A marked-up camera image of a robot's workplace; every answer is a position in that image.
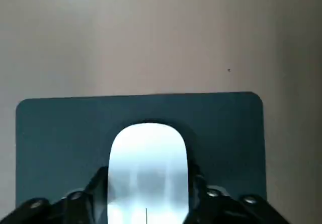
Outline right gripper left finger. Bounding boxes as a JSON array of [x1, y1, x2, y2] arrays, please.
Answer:
[[0, 166, 111, 224]]

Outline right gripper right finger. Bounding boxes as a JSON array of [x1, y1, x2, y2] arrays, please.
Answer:
[[187, 161, 297, 224]]

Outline white computer mouse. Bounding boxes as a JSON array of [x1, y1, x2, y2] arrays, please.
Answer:
[[107, 122, 190, 224]]

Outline black mouse pad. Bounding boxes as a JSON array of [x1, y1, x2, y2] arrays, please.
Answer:
[[15, 91, 267, 224]]

